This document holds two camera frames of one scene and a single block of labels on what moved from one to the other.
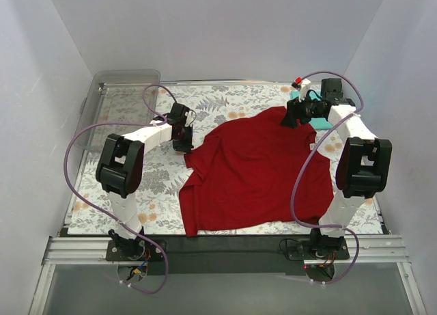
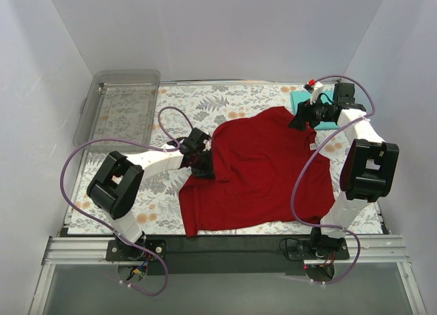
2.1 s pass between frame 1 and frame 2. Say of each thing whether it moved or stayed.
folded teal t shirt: stayed
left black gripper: moved
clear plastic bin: stayed
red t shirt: stayed
